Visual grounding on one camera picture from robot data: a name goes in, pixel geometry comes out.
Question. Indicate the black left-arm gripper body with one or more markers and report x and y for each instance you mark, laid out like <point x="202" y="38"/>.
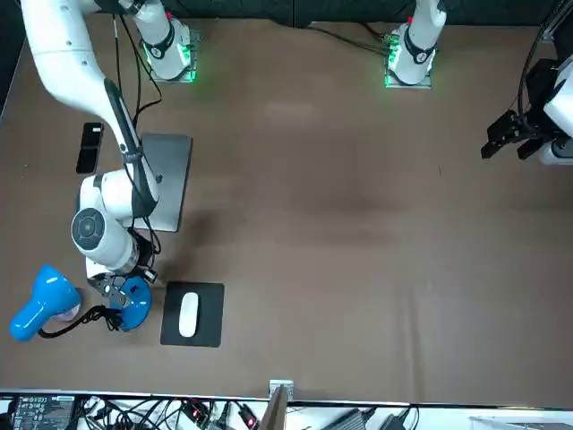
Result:
<point x="539" y="89"/>

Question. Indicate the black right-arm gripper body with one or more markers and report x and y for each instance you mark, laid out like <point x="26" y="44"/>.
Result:
<point x="100" y="284"/>

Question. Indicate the blue desk lamp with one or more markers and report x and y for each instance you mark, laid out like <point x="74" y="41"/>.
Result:
<point x="40" y="304"/>

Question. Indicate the silver laptop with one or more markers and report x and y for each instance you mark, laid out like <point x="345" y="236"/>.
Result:
<point x="174" y="179"/>

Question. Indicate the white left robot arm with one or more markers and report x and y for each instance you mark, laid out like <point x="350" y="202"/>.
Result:
<point x="418" y="54"/>

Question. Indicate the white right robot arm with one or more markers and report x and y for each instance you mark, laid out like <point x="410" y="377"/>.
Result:
<point x="58" y="67"/>

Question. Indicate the white computer mouse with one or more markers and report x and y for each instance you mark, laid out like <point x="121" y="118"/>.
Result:
<point x="189" y="313"/>

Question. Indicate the dark grey mouse pad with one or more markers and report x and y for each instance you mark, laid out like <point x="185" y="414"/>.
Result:
<point x="210" y="313"/>

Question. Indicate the black foldable phone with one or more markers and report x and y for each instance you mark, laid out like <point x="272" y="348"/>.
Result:
<point x="89" y="152"/>

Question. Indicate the power strip with red light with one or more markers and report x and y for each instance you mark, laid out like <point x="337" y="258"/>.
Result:
<point x="197" y="411"/>
<point x="248" y="417"/>

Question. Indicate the black labelled power brick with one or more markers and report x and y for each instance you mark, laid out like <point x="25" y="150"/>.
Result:
<point x="40" y="414"/>

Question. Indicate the grey power adapter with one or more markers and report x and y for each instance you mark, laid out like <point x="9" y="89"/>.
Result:
<point x="349" y="421"/>

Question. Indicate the black power adapter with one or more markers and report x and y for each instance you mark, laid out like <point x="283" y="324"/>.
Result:
<point x="396" y="421"/>

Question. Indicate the aluminium frame rail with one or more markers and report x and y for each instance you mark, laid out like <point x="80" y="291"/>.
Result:
<point x="553" y="22"/>

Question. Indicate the aluminium camera post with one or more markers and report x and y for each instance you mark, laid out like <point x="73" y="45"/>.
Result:
<point x="277" y="403"/>

